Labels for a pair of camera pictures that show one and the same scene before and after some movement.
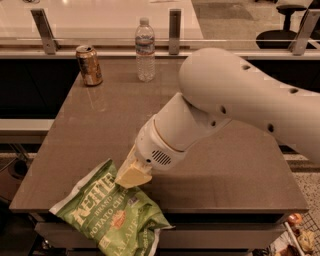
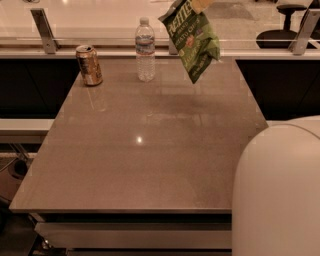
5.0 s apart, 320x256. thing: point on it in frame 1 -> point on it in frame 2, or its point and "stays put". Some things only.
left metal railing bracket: (49, 42) stays put
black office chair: (284, 39) stays put
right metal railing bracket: (304, 32) stays put
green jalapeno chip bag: (115, 219) -> (193, 37)
